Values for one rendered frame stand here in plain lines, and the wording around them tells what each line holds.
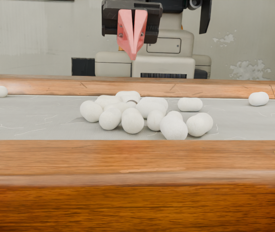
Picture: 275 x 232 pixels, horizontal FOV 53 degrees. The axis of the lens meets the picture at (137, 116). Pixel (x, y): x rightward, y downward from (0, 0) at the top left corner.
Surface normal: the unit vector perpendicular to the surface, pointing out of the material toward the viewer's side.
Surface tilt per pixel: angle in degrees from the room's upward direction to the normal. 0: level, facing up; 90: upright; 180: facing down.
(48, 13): 90
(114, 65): 90
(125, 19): 62
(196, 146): 0
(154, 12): 131
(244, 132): 0
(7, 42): 90
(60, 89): 45
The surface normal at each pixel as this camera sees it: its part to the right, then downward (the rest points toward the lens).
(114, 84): 0.10, -0.52
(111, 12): 0.05, 0.81
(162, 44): 0.05, 0.36
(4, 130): 0.04, -0.97
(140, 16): 0.11, -0.25
